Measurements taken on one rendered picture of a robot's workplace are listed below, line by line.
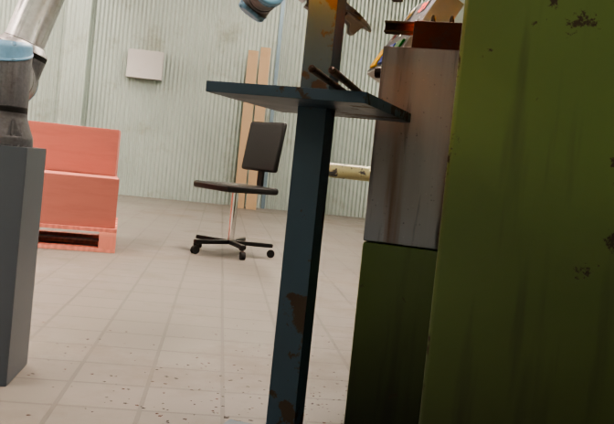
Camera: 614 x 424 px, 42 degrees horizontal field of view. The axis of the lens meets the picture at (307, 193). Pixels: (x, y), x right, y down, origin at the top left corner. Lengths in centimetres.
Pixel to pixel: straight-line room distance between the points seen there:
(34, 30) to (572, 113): 147
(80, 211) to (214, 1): 626
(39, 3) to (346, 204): 856
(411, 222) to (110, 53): 905
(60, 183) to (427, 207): 327
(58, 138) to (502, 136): 397
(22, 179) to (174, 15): 866
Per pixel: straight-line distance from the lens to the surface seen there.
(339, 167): 244
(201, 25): 1064
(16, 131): 217
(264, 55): 1034
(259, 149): 532
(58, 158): 520
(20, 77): 218
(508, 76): 154
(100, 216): 482
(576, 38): 155
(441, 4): 252
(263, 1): 228
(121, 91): 1061
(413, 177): 181
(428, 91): 182
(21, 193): 210
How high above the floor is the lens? 63
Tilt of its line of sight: 2 degrees down
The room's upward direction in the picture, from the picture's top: 6 degrees clockwise
